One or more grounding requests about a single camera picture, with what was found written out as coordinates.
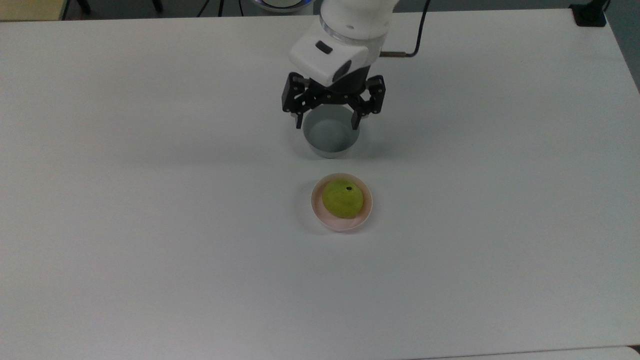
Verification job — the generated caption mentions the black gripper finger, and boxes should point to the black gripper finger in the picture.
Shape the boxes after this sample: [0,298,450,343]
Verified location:
[281,72,321,130]
[350,74,387,131]

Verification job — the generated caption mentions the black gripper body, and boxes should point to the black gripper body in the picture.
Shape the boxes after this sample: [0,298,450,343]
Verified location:
[305,61,374,106]

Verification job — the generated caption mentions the black table clamp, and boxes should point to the black table clamp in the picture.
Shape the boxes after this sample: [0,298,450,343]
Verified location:
[569,0,612,27]

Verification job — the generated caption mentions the pink plastic bowl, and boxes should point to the pink plastic bowl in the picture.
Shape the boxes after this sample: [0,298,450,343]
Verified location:
[310,173,374,233]

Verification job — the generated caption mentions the black tripod legs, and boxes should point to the black tripod legs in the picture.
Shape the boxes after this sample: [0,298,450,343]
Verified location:
[196,0,244,18]

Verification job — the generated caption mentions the yellow wooden board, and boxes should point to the yellow wooden board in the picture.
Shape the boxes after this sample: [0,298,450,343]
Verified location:
[0,0,69,22]

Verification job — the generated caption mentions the grey plastic bowl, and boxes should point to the grey plastic bowl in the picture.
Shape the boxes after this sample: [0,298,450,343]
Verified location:
[301,103,361,160]

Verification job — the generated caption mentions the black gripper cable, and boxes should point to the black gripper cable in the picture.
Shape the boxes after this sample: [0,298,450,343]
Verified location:
[379,0,432,59]

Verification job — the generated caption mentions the green apple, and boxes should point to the green apple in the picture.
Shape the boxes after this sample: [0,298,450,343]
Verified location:
[321,181,365,220]

